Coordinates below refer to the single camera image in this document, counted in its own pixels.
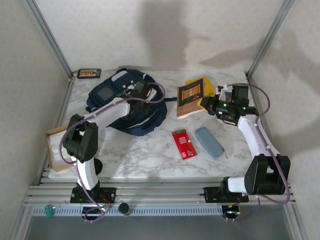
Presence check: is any brown cover book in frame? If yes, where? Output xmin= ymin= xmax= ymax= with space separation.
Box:
xmin=176 ymin=79 xmax=209 ymax=119

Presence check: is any yellow cover book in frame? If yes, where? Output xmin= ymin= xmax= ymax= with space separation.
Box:
xmin=184 ymin=76 xmax=216 ymax=109

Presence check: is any grey blue glasses case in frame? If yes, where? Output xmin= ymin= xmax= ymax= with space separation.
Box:
xmin=194 ymin=126 xmax=229 ymax=160

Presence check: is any navy blue backpack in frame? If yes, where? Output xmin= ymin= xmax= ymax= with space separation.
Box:
xmin=85 ymin=69 xmax=177 ymax=137

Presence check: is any red tissue packet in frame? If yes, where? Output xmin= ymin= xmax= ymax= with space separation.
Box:
xmin=171 ymin=128 xmax=198 ymax=160

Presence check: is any black charger box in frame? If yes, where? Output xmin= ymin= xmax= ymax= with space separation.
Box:
xmin=76 ymin=68 xmax=102 ymax=80

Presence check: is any black round disc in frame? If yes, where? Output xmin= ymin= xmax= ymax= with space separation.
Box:
xmin=93 ymin=158 xmax=104 ymax=176

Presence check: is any cardboard box with white paper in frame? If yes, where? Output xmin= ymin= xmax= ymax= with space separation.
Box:
xmin=45 ymin=123 xmax=76 ymax=179

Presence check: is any black controller board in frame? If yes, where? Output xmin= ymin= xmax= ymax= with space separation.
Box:
xmin=81 ymin=206 xmax=112 ymax=216
xmin=221 ymin=204 xmax=243 ymax=218

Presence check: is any black cylindrical knob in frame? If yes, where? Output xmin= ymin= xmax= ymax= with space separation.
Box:
xmin=118 ymin=202 xmax=130 ymax=216

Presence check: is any green connector plug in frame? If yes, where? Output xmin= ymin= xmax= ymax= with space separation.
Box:
xmin=44 ymin=204 xmax=55 ymax=220

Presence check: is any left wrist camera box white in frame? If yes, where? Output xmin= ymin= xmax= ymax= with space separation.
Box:
xmin=146 ymin=87 xmax=158 ymax=101

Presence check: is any aluminium table side rail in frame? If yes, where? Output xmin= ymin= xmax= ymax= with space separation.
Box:
xmin=246 ymin=73 xmax=288 ymax=185
xmin=37 ymin=76 xmax=76 ymax=185

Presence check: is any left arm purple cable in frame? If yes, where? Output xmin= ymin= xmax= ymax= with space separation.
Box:
xmin=58 ymin=81 xmax=166 ymax=223

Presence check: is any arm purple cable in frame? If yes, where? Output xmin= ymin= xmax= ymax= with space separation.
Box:
xmin=223 ymin=83 xmax=292 ymax=222
xmin=58 ymin=81 xmax=166 ymax=223

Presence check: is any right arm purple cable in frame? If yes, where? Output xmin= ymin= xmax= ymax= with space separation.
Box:
xmin=223 ymin=83 xmax=292 ymax=222

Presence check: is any aluminium frame post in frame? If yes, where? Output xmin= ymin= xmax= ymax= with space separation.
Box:
xmin=246 ymin=0 xmax=296 ymax=78
xmin=23 ymin=0 xmax=73 ymax=78

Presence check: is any aluminium rail frame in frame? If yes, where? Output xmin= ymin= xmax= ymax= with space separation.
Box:
xmin=22 ymin=176 xmax=297 ymax=207

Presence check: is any grey slotted cable duct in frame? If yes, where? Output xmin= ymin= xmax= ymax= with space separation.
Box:
xmin=31 ymin=205 xmax=223 ymax=217

